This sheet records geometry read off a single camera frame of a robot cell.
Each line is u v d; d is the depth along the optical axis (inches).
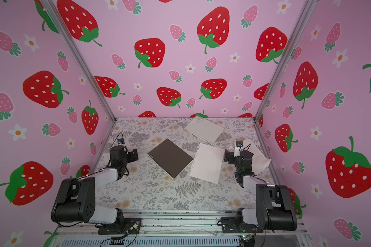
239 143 31.0
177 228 28.9
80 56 33.7
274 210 17.1
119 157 28.3
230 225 28.8
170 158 38.9
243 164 27.2
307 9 27.2
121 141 32.0
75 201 17.3
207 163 37.8
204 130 45.2
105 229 29.2
